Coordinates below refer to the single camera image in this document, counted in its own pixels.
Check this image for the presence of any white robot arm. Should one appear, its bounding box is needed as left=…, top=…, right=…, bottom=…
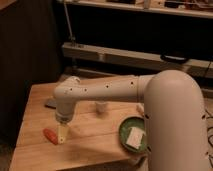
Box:
left=54, top=70, right=211, bottom=171

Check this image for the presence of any wooden table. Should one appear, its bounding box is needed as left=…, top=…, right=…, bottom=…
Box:
left=9, top=83, right=138, bottom=171

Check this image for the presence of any white rectangular box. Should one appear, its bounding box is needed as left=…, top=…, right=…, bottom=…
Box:
left=136, top=103, right=144, bottom=115

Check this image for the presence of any metal shelf rack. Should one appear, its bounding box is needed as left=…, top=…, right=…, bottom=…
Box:
left=56, top=0, right=213, bottom=77

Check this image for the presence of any black handle object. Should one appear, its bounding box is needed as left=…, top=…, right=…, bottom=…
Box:
left=160, top=54, right=189, bottom=64

